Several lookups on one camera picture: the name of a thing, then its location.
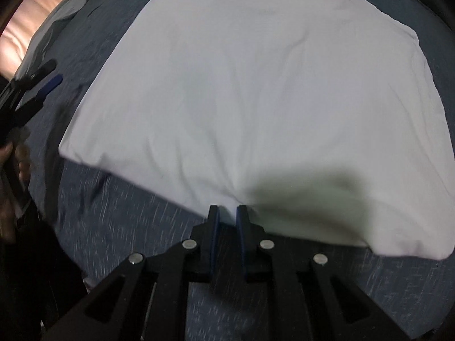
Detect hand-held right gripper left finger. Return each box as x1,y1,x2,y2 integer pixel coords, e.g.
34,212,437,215
44,205,222,341

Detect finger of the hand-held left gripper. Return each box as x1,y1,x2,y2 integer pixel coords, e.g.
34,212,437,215
12,60,57,88
21,75,64,125

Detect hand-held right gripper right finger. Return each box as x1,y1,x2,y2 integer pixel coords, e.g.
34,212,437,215
236,205,409,341

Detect white shirt with black trim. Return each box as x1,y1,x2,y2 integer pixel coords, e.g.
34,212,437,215
59,0,450,260

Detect person's left hand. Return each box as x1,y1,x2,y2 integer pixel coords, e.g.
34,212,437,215
0,142,33,244

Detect blue bed cover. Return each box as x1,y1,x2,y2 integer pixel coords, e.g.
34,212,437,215
21,0,455,341

